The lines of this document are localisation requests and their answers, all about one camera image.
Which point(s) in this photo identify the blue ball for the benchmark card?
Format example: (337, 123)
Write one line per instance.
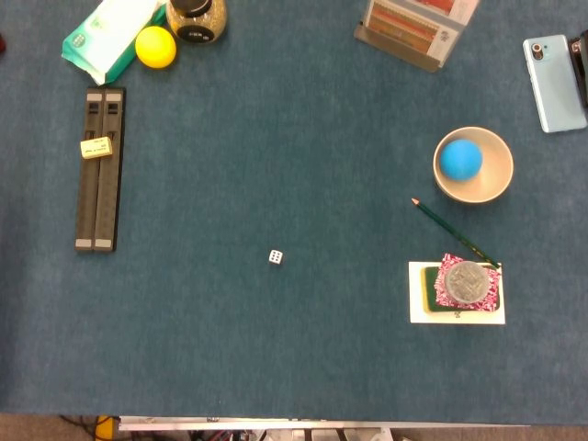
(460, 160)

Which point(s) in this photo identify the yellow ball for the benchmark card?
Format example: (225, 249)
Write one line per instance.
(155, 47)

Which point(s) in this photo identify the round grey metal lid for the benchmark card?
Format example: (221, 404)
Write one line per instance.
(467, 281)

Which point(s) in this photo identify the green yellow sponge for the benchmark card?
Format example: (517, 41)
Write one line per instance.
(429, 287)

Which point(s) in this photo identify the white card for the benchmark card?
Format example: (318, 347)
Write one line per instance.
(415, 294)

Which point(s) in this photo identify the white die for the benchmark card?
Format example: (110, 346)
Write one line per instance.
(275, 257)

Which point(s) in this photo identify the glass jar with black lid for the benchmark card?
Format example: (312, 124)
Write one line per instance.
(196, 21)

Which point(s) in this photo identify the green white wet wipes pack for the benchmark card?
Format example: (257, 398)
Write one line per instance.
(109, 37)

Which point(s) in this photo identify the light blue smartphone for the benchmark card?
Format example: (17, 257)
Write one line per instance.
(554, 82)

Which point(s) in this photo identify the aluminium frame rail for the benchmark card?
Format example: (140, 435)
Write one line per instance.
(275, 423)

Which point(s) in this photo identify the green pencil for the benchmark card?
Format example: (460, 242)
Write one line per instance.
(455, 232)

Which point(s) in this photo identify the red white patterned wrapper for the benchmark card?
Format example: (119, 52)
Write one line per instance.
(491, 285)

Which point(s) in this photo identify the beige bowl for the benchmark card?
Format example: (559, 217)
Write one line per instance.
(494, 172)

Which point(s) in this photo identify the black folding stand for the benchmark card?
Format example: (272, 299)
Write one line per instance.
(100, 170)

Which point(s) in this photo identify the yellow eraser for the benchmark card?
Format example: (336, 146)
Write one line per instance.
(96, 147)

